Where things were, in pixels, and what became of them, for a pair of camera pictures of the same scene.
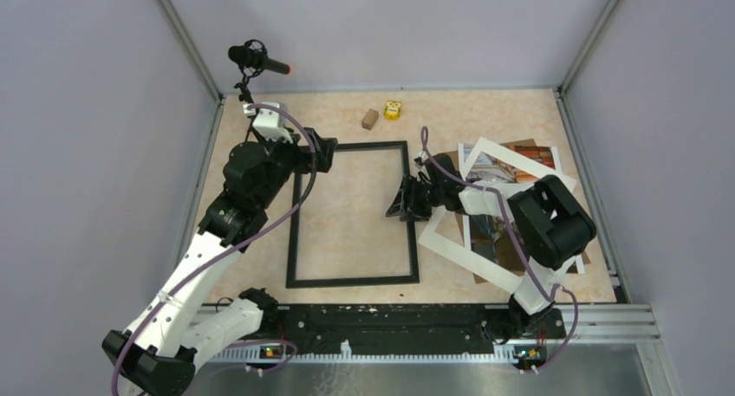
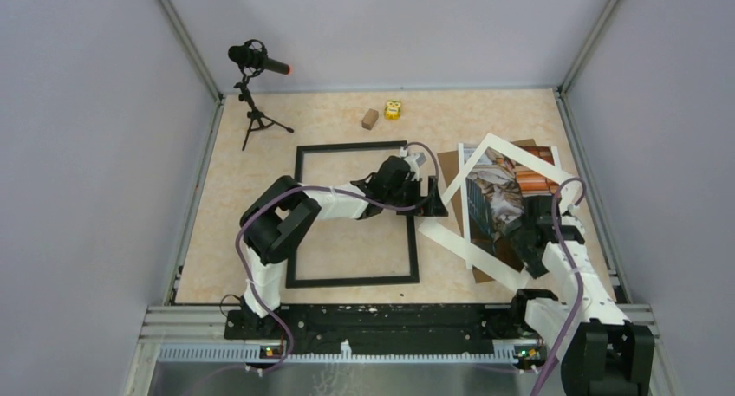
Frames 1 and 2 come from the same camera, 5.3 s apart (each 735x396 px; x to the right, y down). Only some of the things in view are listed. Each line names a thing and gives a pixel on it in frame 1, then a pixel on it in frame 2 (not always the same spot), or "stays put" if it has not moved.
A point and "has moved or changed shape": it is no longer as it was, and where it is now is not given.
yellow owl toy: x=393 y=109 stays put
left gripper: x=305 y=159 to x=434 y=208
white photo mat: x=465 y=256 has moved or changed shape
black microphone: x=252 y=59 stays put
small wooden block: x=369 y=119 stays put
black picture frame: x=293 y=253 stays put
